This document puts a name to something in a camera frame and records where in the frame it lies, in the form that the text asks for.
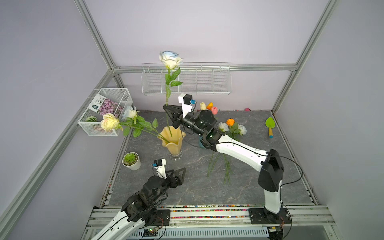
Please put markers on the white pot green succulent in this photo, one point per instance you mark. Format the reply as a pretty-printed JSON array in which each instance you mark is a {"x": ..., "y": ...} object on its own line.
[{"x": 131, "y": 161}]

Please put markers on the white blue rose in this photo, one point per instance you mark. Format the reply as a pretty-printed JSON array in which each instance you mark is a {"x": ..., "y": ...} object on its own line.
[{"x": 172, "y": 62}]

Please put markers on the white rose on table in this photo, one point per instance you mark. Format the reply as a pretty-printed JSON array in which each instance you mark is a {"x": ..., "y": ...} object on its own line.
[{"x": 223, "y": 127}]

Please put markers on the long white wire basket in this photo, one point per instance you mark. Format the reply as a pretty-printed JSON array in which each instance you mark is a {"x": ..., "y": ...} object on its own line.
[{"x": 197, "y": 78}]

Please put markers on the teal cylinder vase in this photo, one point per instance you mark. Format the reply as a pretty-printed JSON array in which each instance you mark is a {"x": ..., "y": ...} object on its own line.
[{"x": 200, "y": 144}]

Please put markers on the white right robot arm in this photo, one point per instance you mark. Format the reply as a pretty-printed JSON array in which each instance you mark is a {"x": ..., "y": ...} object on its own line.
[{"x": 268, "y": 164}]

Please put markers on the cream white tulip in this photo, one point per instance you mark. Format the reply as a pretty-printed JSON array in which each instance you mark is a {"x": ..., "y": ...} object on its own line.
[{"x": 203, "y": 106}]

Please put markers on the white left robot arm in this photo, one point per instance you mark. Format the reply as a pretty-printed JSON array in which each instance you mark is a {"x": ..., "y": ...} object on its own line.
[{"x": 141, "y": 209}]

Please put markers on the green garden trowel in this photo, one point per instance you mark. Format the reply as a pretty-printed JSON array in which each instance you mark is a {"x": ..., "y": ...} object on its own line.
[{"x": 270, "y": 124}]

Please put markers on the cream yellow rose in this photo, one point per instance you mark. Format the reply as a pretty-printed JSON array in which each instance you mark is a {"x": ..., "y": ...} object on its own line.
[{"x": 110, "y": 122}]

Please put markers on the orange yellow tulip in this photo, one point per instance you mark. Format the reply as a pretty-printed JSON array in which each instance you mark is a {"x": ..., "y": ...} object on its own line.
[{"x": 209, "y": 106}]

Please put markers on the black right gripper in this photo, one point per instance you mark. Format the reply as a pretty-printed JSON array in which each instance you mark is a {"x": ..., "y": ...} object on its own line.
[{"x": 178, "y": 117}]

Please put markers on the orange ranunculus flower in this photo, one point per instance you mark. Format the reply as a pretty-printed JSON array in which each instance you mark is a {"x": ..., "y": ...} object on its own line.
[{"x": 230, "y": 122}]

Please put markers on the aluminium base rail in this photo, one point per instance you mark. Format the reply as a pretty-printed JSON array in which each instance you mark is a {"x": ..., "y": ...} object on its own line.
[{"x": 213, "y": 222}]

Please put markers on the seed packet purple flowers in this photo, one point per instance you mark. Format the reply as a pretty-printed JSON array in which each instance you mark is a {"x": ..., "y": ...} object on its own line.
[{"x": 103, "y": 106}]

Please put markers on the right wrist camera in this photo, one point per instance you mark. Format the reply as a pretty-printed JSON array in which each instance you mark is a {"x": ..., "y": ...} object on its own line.
[{"x": 187, "y": 102}]

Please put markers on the square white wire basket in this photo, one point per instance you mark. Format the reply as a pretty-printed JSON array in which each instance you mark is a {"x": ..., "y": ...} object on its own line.
[{"x": 118, "y": 95}]

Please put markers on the pink tulip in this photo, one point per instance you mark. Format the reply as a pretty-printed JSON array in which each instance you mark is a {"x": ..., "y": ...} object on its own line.
[{"x": 214, "y": 110}]

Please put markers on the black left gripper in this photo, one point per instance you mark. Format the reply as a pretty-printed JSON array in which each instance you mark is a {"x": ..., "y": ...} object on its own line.
[{"x": 179, "y": 180}]

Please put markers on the yellow wavy glass vase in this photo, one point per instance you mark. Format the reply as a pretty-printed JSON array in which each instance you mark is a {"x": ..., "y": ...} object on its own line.
[{"x": 172, "y": 139}]

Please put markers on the green striped ball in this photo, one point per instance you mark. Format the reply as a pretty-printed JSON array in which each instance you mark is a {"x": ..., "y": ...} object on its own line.
[{"x": 91, "y": 119}]

